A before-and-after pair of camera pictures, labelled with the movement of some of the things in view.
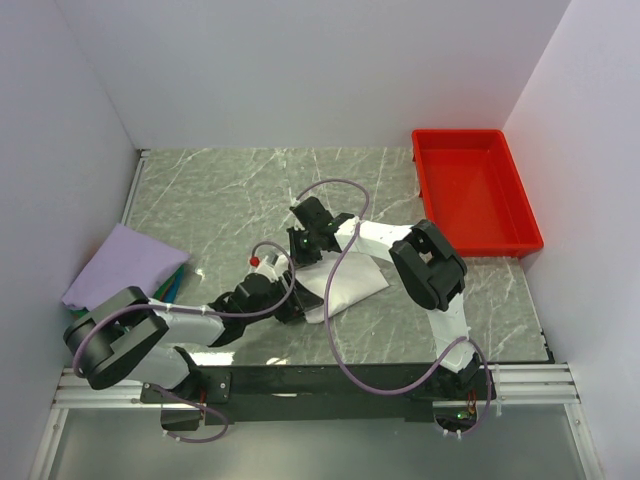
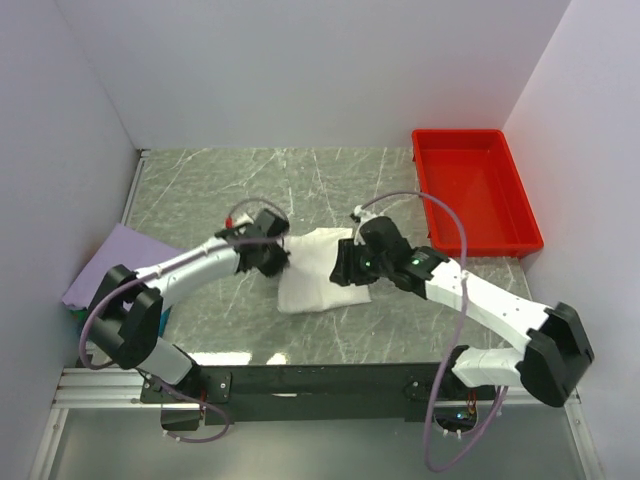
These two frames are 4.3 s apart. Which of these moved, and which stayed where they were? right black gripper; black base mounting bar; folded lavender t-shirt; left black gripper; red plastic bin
Moved: right black gripper; left black gripper
Stayed: black base mounting bar; red plastic bin; folded lavender t-shirt
